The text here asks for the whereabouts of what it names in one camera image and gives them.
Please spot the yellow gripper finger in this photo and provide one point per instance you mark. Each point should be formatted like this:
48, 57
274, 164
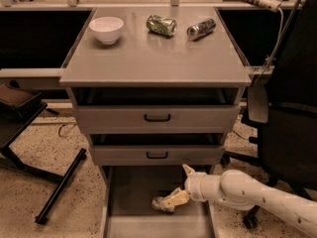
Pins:
177, 197
188, 170

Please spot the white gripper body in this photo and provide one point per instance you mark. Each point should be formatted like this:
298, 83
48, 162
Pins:
192, 185

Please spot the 7up can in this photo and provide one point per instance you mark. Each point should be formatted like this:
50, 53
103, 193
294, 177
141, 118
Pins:
157, 205

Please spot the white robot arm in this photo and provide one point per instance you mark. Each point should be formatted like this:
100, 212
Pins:
238, 190

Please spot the bottom grey drawer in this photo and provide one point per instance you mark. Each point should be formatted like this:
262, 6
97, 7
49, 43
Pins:
128, 212

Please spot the grey drawer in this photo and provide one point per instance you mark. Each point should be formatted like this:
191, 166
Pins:
130, 119
136, 155
128, 212

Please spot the top grey drawer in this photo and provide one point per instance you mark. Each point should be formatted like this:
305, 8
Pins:
130, 119

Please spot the middle grey drawer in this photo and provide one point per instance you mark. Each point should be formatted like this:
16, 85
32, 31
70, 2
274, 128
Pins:
136, 155

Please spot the grey drawer cabinet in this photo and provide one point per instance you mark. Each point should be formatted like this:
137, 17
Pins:
147, 69

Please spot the silver soda can on counter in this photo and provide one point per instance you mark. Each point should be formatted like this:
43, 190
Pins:
201, 29

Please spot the green soda can on counter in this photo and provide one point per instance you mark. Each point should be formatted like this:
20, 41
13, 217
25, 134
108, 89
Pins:
161, 25

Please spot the black office chair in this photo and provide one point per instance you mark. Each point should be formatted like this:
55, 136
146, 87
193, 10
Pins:
287, 138

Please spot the white ceramic bowl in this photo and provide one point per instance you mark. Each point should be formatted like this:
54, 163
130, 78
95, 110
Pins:
106, 30

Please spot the dark box on side table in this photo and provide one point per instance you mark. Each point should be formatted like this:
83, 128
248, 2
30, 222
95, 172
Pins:
18, 103

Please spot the black middle drawer handle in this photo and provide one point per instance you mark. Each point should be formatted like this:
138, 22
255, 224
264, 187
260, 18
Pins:
156, 156

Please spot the black drawer handle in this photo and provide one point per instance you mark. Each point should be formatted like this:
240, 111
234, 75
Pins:
157, 119
156, 156

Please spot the black top drawer handle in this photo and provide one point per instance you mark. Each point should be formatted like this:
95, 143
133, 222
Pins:
157, 119

